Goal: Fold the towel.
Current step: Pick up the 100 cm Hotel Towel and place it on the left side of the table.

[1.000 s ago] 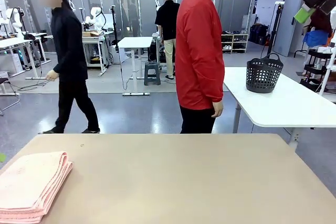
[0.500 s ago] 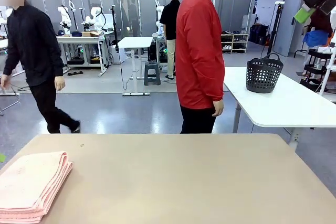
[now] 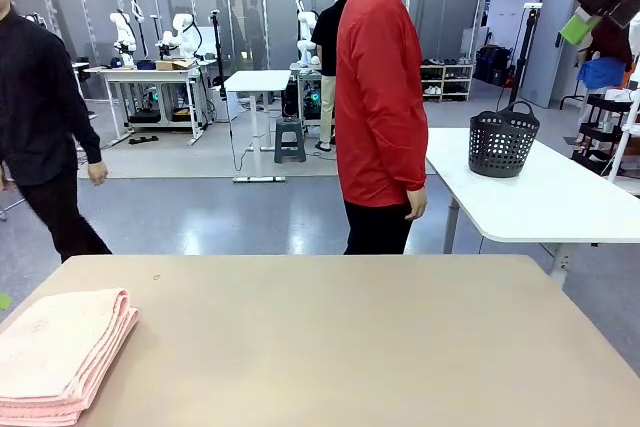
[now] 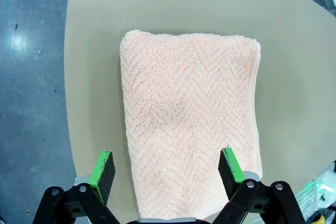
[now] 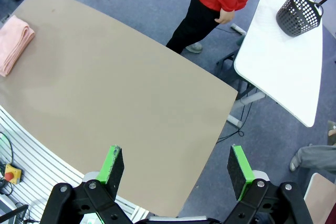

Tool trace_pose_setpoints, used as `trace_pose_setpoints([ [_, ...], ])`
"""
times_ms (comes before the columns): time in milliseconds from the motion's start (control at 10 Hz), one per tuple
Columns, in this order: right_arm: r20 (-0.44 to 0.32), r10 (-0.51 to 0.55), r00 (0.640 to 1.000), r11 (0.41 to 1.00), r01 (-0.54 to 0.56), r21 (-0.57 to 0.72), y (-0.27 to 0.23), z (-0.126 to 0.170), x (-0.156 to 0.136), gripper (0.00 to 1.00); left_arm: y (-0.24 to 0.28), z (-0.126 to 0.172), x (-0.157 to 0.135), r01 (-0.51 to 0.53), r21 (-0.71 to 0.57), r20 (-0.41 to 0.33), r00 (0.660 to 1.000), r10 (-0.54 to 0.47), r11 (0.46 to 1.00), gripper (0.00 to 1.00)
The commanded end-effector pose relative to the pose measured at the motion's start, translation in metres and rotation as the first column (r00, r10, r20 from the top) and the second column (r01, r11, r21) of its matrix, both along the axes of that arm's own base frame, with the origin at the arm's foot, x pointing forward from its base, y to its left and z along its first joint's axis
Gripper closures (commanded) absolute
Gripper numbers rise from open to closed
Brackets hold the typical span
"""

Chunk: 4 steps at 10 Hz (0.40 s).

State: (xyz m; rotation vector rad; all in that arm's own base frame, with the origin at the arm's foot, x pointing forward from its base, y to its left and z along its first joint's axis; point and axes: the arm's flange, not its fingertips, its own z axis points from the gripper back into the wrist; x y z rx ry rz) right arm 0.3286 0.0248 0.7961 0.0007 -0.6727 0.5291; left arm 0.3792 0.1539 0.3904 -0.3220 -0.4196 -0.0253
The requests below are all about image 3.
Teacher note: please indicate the pink towel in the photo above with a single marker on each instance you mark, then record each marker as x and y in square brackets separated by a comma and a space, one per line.
[60, 347]

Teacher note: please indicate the black perforated plastic basket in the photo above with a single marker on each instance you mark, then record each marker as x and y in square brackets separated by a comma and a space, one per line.
[502, 147]

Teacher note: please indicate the red jacket person right forearm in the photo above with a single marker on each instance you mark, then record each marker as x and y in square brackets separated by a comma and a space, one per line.
[412, 157]

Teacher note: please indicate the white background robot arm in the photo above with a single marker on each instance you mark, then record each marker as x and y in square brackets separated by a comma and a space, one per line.
[122, 34]
[306, 37]
[182, 34]

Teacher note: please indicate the walking person left hand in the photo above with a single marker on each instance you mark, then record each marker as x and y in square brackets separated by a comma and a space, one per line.
[98, 172]

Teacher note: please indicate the red jacket person right hand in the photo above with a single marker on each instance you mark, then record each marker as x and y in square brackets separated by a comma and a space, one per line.
[417, 203]

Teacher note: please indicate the dark red hanging garment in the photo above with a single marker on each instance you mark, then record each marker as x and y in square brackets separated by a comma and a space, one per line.
[612, 44]

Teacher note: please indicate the blue cloth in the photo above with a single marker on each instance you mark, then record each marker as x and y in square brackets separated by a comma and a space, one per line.
[600, 72]

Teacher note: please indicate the black tripod with white head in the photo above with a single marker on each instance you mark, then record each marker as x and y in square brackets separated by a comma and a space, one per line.
[522, 57]

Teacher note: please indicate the black bag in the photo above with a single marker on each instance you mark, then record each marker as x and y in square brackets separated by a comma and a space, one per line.
[492, 64]

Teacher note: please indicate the black utility cart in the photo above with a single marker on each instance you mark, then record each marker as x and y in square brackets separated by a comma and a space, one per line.
[600, 132]

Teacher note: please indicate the wooden shoe rack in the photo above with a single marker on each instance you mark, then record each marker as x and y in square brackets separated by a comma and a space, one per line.
[447, 82]

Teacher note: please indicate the walking person in black clothes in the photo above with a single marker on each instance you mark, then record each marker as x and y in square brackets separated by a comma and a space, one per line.
[35, 107]

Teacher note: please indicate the black floor power strip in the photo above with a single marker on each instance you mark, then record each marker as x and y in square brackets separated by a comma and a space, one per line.
[142, 140]

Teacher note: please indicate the large white table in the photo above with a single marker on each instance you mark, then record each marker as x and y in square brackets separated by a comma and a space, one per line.
[540, 202]

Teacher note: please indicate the person in red jacket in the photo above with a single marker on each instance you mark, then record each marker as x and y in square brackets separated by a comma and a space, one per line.
[375, 97]

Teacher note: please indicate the white workbench with robots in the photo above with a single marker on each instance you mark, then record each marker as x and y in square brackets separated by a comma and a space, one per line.
[145, 74]

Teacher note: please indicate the standing person in black shirt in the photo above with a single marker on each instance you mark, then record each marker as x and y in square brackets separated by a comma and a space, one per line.
[327, 37]

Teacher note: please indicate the cardboard box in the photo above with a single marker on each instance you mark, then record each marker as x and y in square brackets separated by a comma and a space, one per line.
[172, 65]

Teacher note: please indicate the grey plastic step stool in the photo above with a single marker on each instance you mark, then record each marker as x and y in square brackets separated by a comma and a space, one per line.
[290, 139]

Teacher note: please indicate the black computer with coloured lights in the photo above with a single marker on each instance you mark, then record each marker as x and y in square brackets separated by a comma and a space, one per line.
[300, 99]

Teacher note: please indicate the slim black tripod stand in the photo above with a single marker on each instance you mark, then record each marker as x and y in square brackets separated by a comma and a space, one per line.
[217, 47]

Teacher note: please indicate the small white standing desk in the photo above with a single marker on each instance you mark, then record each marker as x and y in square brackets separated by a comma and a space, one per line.
[257, 81]

